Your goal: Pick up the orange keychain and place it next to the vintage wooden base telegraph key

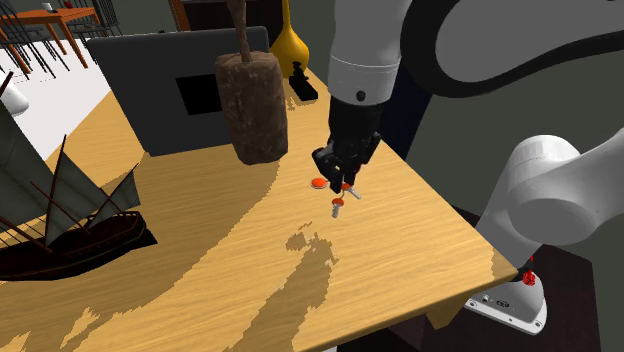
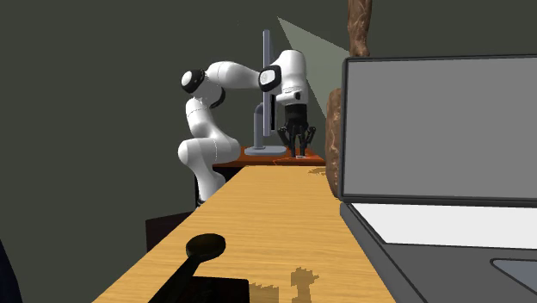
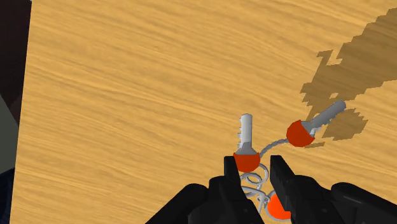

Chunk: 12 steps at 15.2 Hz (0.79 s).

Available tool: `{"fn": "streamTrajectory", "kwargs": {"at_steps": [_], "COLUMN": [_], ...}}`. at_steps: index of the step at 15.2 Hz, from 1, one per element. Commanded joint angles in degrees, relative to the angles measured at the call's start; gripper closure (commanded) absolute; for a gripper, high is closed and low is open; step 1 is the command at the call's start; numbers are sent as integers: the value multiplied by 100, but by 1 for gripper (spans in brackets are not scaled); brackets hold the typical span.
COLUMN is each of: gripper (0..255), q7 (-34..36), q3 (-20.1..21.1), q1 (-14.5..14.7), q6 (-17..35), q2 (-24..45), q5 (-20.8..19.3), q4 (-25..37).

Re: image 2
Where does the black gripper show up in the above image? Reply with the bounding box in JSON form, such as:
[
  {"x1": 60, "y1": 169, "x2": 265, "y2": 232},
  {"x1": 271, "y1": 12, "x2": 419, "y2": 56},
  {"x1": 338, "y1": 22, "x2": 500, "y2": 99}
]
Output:
[{"x1": 277, "y1": 103, "x2": 317, "y2": 158}]

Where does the brown rough sculpture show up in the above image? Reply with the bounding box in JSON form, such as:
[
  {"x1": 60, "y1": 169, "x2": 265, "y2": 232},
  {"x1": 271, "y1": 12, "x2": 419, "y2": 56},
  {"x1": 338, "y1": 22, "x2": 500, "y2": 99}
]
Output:
[{"x1": 324, "y1": 0, "x2": 373, "y2": 199}]

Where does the red-brown desk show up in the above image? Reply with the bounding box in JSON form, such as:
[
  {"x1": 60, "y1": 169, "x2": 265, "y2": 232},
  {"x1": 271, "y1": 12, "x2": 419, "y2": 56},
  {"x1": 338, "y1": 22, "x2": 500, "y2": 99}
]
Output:
[{"x1": 212, "y1": 145, "x2": 327, "y2": 170}]

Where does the grey monitor on stand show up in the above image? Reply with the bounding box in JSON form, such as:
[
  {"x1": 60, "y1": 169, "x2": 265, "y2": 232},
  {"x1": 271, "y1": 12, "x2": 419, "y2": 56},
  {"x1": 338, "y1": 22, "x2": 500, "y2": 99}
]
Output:
[{"x1": 244, "y1": 28, "x2": 289, "y2": 158}]

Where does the light wooden desk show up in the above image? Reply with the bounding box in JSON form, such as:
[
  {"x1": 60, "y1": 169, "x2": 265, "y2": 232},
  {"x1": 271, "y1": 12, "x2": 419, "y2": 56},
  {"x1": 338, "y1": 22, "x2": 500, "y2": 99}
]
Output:
[{"x1": 92, "y1": 164, "x2": 398, "y2": 303}]

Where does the grey open laptop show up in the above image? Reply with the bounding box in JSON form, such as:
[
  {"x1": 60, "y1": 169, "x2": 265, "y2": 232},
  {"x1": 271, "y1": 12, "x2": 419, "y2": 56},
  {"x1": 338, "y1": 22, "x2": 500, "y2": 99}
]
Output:
[{"x1": 337, "y1": 53, "x2": 537, "y2": 303}]

